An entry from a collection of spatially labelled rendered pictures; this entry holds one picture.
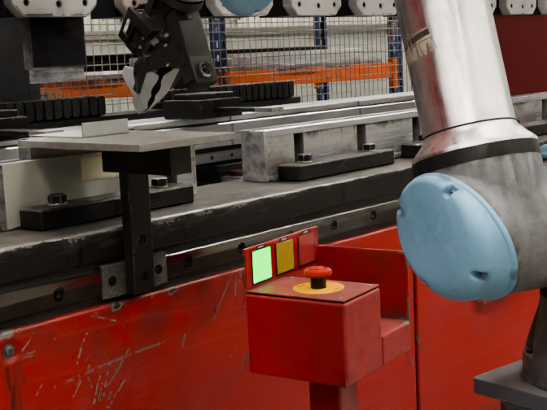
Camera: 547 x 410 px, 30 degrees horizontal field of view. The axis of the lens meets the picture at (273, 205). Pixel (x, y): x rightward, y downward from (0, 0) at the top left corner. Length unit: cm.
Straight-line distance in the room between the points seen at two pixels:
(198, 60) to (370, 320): 43
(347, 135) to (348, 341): 76
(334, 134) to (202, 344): 59
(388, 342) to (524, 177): 62
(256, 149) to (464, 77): 99
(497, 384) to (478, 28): 35
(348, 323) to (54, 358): 40
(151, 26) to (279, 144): 50
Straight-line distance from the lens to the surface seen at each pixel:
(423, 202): 90
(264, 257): 146
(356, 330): 139
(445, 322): 218
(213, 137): 141
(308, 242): 156
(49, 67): 157
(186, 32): 145
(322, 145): 199
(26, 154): 155
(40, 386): 143
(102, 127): 151
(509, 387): 103
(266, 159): 186
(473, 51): 93
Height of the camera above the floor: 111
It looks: 8 degrees down
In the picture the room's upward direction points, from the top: 3 degrees counter-clockwise
